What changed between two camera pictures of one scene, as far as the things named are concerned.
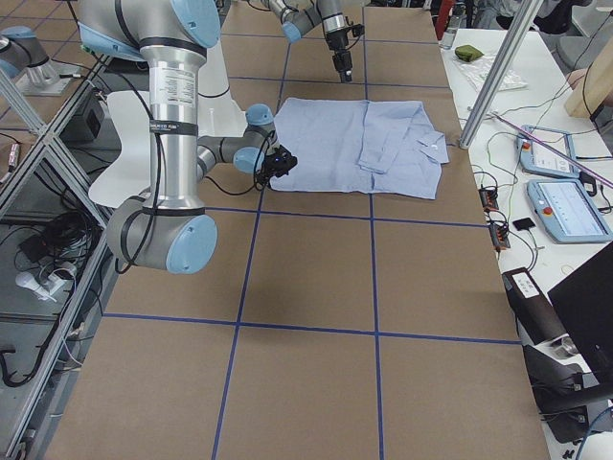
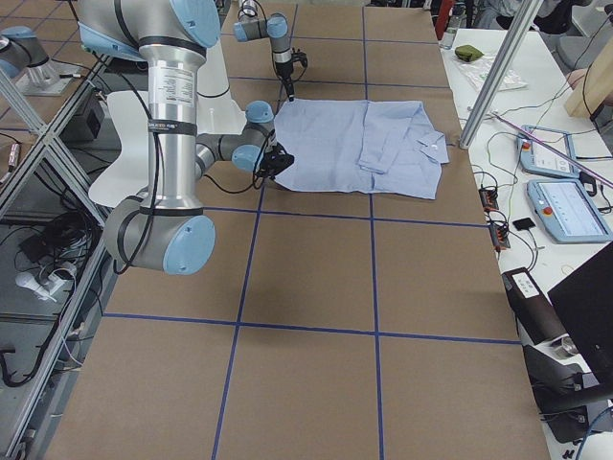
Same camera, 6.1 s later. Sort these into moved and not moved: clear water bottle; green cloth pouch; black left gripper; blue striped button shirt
Moved: black left gripper
Not moved: blue striped button shirt; green cloth pouch; clear water bottle
